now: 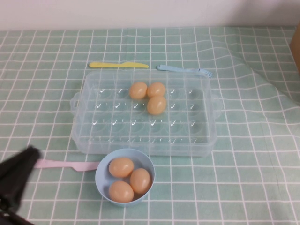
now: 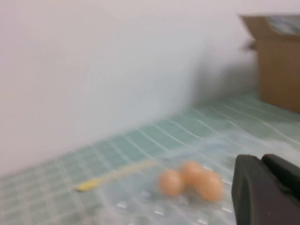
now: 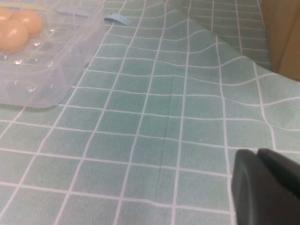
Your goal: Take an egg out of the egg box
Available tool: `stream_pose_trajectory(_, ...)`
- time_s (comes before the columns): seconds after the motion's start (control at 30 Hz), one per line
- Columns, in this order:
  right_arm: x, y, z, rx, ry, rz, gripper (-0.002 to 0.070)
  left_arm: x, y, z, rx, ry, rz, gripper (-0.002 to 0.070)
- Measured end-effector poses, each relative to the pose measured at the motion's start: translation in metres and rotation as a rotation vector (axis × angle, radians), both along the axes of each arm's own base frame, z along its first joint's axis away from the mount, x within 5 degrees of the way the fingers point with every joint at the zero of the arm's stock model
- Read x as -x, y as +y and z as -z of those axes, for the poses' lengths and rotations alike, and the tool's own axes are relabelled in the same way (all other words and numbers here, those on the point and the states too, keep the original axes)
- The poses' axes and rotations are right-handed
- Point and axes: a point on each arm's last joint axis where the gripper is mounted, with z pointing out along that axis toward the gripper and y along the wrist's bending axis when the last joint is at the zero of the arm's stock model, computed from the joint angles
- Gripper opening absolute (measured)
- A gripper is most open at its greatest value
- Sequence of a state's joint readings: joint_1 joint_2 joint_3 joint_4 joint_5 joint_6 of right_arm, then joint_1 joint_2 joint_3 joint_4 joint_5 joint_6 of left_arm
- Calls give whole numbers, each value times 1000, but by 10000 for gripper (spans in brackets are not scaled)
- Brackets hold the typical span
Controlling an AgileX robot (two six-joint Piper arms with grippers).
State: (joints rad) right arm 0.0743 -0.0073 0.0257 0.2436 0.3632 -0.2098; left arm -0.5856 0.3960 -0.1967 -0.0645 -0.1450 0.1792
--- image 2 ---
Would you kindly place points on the green checked tablecloth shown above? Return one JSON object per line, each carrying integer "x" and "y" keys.
{"x": 140, "y": 140}

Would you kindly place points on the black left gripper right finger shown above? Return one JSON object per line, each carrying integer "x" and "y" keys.
{"x": 286, "y": 175}

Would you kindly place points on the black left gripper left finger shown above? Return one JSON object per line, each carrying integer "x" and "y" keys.
{"x": 253, "y": 199}

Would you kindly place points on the brown egg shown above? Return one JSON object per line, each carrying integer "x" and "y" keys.
{"x": 191, "y": 171}
{"x": 171, "y": 182}
{"x": 211, "y": 187}

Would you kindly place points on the brown cardboard box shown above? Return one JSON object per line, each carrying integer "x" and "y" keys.
{"x": 276, "y": 70}

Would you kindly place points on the transparent plastic egg box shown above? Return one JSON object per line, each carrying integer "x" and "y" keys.
{"x": 140, "y": 206}

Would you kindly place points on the yellow plastic knife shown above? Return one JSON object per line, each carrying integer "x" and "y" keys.
{"x": 89, "y": 185}

